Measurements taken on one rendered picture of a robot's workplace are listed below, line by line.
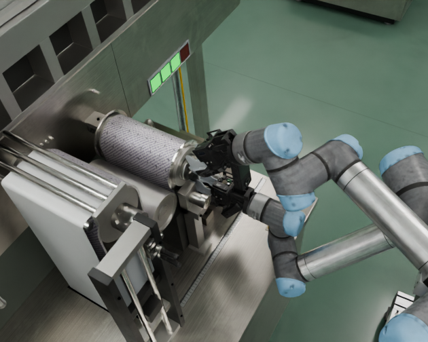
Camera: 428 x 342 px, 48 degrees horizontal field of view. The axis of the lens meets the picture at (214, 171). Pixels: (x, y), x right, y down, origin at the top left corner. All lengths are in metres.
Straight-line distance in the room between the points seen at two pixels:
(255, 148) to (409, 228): 0.35
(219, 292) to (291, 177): 0.57
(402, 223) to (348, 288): 1.51
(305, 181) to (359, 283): 1.56
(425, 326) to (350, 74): 2.76
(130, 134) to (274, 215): 0.45
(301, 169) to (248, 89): 2.37
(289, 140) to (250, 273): 0.62
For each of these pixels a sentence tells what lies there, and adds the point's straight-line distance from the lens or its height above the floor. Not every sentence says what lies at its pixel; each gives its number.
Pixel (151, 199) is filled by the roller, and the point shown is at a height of 1.23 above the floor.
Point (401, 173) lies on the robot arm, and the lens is 1.27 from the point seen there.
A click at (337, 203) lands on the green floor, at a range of 2.78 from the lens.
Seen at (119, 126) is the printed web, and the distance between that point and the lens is 1.34.
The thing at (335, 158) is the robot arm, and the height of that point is 1.44.
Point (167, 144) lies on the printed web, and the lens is 1.27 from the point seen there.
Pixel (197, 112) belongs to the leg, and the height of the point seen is 0.55.
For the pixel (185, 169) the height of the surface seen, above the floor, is 1.27.
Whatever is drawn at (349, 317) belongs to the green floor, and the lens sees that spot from 2.46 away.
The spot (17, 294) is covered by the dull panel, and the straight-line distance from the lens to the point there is 1.56.
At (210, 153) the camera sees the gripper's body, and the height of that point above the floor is 1.40.
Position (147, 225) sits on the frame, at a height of 1.44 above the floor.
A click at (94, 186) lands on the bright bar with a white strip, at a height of 1.44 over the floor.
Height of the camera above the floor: 2.24
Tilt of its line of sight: 51 degrees down
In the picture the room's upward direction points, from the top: 5 degrees counter-clockwise
